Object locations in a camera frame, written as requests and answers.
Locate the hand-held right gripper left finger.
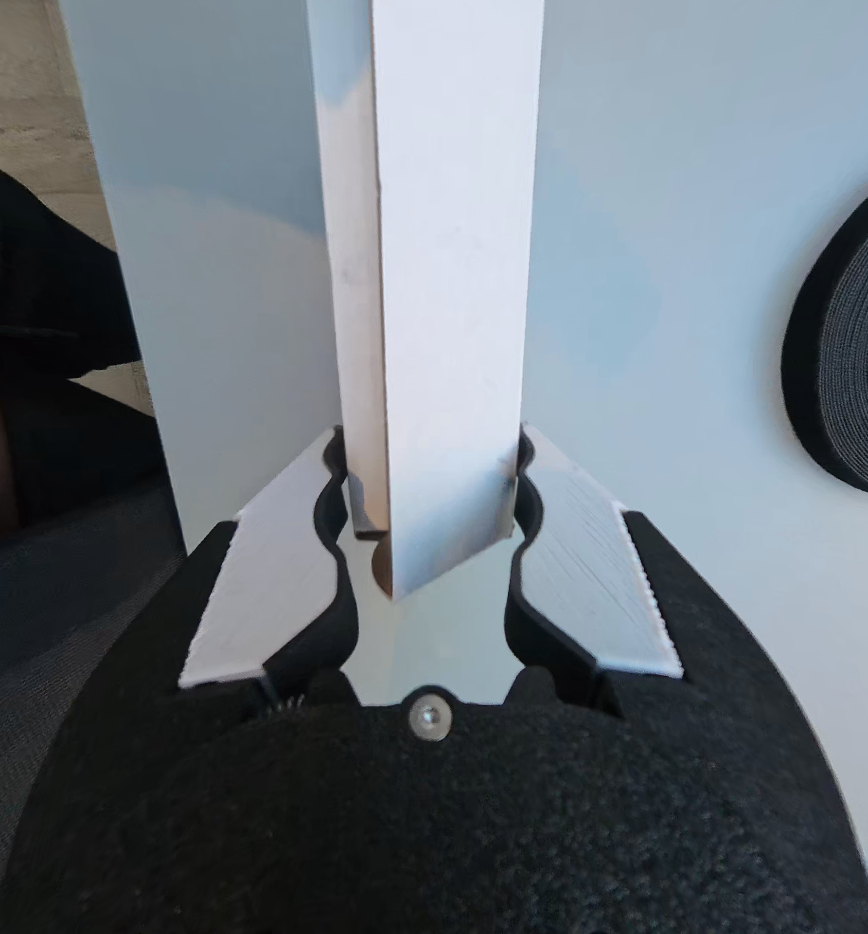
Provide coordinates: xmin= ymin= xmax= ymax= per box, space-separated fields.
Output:
xmin=178 ymin=427 xmax=360 ymax=690

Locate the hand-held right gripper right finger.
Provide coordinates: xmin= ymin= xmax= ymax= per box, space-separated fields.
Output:
xmin=504 ymin=425 xmax=683 ymax=683

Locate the small white cardboard box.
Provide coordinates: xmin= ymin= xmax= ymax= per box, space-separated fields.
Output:
xmin=304 ymin=0 xmax=551 ymax=603

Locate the grey desk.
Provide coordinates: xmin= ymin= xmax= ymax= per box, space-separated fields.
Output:
xmin=58 ymin=0 xmax=868 ymax=906

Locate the black hook-and-loop tape roll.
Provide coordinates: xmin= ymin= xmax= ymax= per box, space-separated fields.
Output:
xmin=780 ymin=168 xmax=868 ymax=504

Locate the person's dark trousered leg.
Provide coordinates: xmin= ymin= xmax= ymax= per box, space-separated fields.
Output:
xmin=0 ymin=146 xmax=161 ymax=544

